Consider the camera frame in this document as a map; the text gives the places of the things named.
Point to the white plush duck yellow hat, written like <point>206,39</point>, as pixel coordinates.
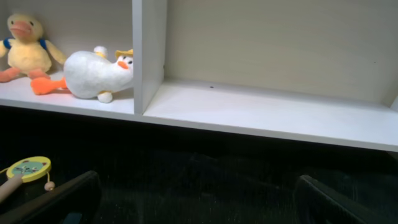
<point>90,74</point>

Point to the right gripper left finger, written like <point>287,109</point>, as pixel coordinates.
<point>62,202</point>

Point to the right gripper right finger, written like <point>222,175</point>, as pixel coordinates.
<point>323,205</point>

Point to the white shelf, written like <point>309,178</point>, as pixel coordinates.
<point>248,109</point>

